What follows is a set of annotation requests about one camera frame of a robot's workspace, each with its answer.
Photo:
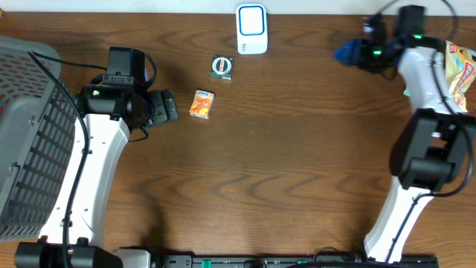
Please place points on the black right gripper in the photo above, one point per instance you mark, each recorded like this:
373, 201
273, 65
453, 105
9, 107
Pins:
352, 50

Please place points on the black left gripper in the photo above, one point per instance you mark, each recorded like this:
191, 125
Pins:
158, 108

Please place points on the orange tissue pack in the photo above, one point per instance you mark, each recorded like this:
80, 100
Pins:
202, 103

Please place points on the dark green round-logo packet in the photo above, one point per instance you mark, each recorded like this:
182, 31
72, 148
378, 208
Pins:
222, 67

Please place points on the yellow snack bag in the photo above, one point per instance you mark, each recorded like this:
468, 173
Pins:
460, 72

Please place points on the grey plastic basket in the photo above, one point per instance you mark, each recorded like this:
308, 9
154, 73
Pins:
37, 136

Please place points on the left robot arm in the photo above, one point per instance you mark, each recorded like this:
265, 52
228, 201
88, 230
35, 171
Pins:
73, 235

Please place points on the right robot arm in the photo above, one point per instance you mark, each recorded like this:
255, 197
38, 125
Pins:
434, 156

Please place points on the white barcode scanner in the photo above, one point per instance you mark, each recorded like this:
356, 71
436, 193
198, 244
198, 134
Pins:
252, 29

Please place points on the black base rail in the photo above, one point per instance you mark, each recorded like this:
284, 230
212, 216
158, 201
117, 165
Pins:
327, 257

